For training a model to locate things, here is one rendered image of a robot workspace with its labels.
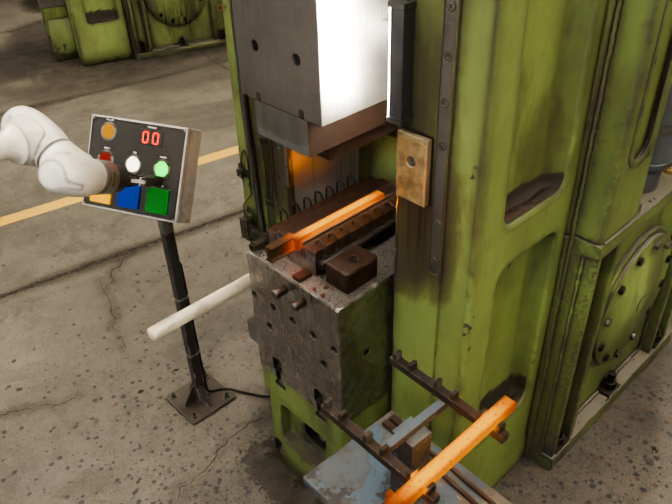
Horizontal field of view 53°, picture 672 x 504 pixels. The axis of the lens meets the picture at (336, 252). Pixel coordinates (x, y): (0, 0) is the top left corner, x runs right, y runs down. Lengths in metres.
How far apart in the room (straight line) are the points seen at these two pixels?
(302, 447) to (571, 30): 1.54
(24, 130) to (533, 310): 1.46
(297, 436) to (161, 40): 4.75
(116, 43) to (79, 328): 3.71
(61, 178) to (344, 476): 0.95
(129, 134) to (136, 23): 4.38
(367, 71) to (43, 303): 2.32
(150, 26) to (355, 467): 5.32
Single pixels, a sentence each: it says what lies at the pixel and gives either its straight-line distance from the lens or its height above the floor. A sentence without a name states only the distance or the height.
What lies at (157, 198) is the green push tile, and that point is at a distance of 2.07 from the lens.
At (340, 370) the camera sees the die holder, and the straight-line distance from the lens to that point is 1.86.
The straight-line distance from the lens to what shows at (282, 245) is 1.79.
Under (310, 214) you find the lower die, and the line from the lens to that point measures 1.95.
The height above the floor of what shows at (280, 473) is 0.01.
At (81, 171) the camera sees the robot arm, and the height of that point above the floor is 1.27.
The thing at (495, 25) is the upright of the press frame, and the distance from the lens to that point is 1.37.
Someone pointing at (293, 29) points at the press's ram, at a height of 1.57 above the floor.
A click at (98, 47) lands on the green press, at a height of 0.14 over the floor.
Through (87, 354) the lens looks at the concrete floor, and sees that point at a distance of 3.16.
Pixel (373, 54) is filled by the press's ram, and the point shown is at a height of 1.49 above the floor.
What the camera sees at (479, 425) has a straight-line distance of 1.42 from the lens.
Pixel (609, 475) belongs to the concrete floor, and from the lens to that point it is 2.66.
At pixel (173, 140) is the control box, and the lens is 2.05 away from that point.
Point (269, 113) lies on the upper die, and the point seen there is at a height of 1.34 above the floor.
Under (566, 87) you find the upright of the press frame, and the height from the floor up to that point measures 1.39.
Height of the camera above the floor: 2.02
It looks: 35 degrees down
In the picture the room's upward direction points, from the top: 2 degrees counter-clockwise
